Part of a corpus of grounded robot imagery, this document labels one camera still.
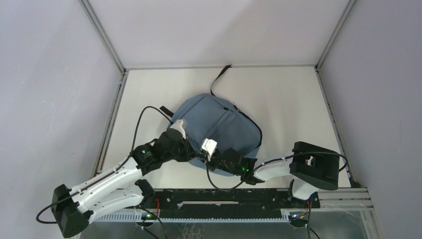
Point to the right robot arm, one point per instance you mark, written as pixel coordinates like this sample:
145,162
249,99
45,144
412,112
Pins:
313,168

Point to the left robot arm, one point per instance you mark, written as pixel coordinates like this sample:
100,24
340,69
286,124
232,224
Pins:
122,186

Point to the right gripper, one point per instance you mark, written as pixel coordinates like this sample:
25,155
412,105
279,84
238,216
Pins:
210,157

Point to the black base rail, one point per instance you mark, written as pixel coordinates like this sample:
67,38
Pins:
212,204

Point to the aluminium frame profile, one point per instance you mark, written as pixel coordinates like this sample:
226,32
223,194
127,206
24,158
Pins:
101,32

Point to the blue student backpack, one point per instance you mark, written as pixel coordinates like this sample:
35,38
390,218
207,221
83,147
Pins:
212,117

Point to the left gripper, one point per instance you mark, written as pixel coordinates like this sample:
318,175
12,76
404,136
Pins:
189,154

